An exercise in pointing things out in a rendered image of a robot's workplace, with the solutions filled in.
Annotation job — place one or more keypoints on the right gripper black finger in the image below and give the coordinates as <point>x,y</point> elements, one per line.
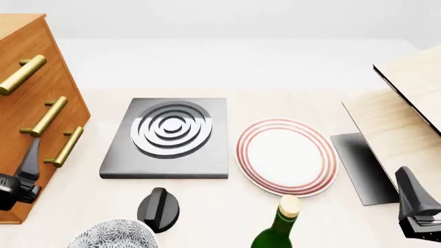
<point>411,196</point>

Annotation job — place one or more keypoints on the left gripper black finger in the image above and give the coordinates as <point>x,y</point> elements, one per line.
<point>30,165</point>

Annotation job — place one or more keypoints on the green glass bottle with cork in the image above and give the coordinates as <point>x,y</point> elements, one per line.
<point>275,232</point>

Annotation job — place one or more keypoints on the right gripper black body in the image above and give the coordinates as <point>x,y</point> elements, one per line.
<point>422,228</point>

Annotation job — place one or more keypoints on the white plate with red rings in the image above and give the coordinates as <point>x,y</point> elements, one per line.
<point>286,157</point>

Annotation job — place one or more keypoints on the left robot arm, black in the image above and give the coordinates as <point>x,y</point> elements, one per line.
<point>7,192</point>

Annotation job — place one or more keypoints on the wooden drawer, lowest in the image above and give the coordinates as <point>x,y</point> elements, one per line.
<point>77,113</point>

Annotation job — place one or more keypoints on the pale wooden shelf, black panel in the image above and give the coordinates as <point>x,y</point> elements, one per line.
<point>392,126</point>

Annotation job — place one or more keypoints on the wooden cabinet with drawers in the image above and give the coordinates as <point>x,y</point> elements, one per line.
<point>20,24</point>

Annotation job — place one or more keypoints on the wooden drawer, highest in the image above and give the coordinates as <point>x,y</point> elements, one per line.
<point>24,47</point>

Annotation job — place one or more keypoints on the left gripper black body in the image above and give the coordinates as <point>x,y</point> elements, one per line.
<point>30,191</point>

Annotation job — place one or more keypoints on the patterned grey-white bowl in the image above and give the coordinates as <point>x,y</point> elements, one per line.
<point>113,235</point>

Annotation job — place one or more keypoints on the round black stove knob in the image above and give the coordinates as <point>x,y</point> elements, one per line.
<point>158,209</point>

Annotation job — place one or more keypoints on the flat black stove plate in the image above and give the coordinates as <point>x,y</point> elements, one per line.
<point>124,160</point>

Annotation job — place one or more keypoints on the wooden drawer, middle height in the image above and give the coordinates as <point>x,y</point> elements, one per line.
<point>51,85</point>

